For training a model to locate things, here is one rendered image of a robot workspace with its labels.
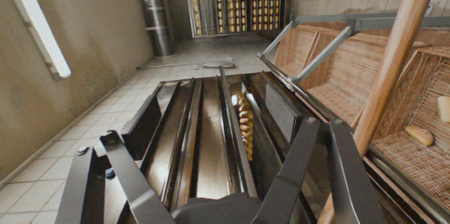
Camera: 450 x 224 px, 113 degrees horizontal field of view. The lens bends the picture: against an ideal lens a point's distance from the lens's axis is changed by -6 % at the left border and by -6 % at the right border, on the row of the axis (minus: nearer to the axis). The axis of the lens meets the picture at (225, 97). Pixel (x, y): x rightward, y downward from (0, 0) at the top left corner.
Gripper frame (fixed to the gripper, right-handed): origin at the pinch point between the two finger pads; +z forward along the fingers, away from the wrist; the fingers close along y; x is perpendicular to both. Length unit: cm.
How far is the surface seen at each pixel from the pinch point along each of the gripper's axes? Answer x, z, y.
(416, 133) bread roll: -40, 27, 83
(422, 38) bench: -4, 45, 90
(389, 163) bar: -17.6, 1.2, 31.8
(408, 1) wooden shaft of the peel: 9.5, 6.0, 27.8
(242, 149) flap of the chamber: -40, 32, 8
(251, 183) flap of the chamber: -40.2, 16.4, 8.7
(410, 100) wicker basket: -28, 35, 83
